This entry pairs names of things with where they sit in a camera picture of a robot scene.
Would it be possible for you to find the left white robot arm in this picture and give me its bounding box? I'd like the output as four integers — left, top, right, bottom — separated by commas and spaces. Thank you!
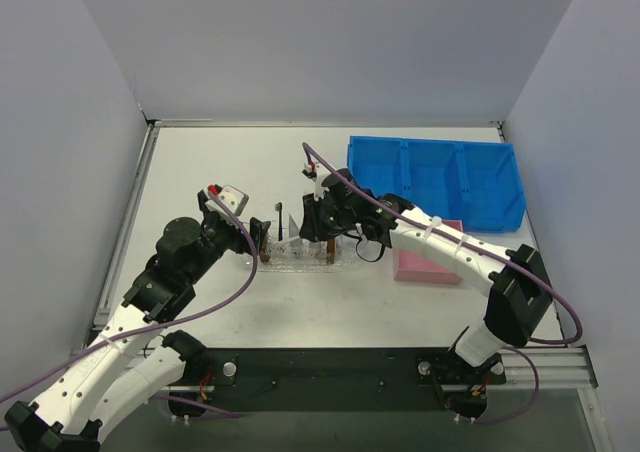
4, 208, 269, 451

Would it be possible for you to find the white toothpaste tube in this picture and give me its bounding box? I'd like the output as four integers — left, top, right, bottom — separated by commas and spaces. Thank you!
288, 214, 300, 239

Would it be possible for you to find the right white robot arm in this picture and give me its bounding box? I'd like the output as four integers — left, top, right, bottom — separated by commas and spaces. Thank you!
300, 163, 552, 368

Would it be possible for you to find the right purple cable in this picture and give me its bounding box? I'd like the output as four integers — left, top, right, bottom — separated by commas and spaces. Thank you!
301, 142, 585, 426

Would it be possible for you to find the black toothbrush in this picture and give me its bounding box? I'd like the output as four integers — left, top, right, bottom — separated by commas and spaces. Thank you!
275, 202, 284, 242

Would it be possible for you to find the pink plastic box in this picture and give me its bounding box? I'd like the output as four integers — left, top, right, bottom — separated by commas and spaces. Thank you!
392, 248, 462, 286

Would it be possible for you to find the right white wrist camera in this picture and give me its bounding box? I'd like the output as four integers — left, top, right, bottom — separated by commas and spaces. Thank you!
302, 161, 331, 201

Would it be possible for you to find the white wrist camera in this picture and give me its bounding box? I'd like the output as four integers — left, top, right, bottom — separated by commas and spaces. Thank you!
302, 161, 331, 201
197, 184, 249, 219

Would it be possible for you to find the purple cable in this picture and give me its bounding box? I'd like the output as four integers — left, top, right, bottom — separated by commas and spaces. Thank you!
301, 142, 585, 426
0, 191, 260, 431

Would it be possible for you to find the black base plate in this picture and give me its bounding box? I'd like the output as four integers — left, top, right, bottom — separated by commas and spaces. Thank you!
168, 347, 506, 418

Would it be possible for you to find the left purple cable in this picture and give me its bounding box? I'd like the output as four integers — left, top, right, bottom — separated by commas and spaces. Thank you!
0, 191, 260, 431

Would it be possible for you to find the blue compartment bin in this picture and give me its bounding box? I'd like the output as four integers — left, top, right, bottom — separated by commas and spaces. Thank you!
347, 136, 526, 234

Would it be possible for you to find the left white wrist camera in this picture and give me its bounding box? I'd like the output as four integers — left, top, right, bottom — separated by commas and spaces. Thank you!
197, 184, 249, 219

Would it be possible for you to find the clear textured oval tray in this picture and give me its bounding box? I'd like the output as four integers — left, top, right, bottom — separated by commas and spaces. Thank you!
257, 232, 356, 273

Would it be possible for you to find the white toothbrush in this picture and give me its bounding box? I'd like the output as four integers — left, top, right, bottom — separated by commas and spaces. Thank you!
273, 236, 303, 249

